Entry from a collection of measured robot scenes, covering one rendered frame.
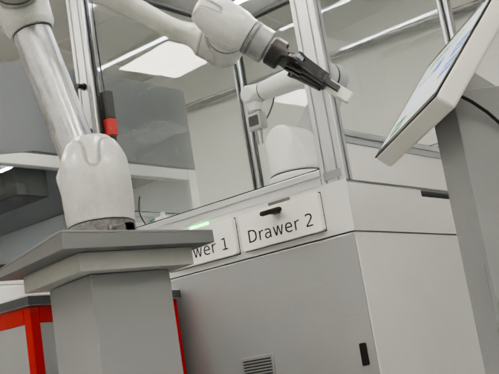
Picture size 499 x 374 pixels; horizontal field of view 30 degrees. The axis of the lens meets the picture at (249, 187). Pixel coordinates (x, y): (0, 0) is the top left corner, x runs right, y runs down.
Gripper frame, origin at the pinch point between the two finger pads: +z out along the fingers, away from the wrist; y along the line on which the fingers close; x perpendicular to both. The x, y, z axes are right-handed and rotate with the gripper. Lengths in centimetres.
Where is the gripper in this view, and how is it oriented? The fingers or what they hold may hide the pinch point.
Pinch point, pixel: (338, 91)
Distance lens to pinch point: 234.2
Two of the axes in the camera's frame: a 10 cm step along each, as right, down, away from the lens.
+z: 8.5, 5.3, -0.2
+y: -1.1, 2.2, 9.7
